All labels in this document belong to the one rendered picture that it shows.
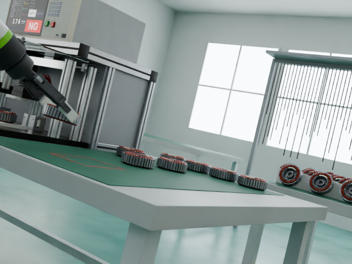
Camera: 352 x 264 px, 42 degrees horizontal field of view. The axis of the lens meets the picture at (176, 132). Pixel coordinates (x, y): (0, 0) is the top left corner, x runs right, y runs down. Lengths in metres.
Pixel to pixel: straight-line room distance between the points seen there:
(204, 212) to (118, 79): 0.93
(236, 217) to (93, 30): 1.01
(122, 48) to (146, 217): 1.18
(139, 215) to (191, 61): 8.46
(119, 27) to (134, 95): 0.29
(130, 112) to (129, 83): 0.12
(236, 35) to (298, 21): 1.22
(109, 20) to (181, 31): 7.80
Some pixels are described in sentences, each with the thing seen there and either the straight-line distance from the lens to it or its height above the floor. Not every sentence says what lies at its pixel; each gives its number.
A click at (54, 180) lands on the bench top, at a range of 1.09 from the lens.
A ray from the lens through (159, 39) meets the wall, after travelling 9.54.
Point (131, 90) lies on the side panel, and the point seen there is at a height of 1.01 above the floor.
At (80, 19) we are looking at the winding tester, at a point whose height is 1.22.
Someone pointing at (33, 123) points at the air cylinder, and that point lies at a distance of 1.82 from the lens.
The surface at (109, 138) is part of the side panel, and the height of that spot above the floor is 0.80.
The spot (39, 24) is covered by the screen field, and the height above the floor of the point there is 1.18.
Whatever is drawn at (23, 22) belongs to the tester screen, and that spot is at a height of 1.18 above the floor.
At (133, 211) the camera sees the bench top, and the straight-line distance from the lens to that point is 0.91.
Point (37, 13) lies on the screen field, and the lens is 1.97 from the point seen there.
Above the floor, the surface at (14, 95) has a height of 0.88.
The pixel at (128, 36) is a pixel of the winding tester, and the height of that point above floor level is 1.23.
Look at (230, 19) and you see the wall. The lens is 9.10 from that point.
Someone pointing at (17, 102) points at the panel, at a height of 0.85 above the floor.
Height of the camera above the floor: 0.90
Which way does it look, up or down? level
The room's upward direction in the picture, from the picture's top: 13 degrees clockwise
